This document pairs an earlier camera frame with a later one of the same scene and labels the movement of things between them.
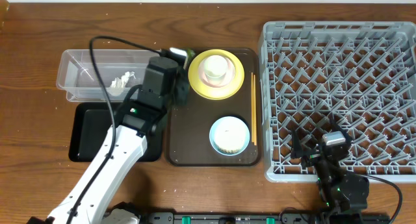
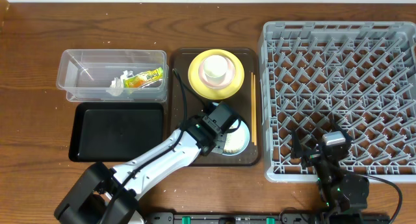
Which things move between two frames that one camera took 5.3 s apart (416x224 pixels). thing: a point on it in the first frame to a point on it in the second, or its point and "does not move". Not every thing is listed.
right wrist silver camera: x=331 y=138 does not move
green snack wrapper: x=190 y=53 to x=140 y=79
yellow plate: x=212 y=93 does not move
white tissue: x=117 y=85 does not move
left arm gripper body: x=179 y=97 to x=219 y=145
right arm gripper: x=312 y=156 does not move
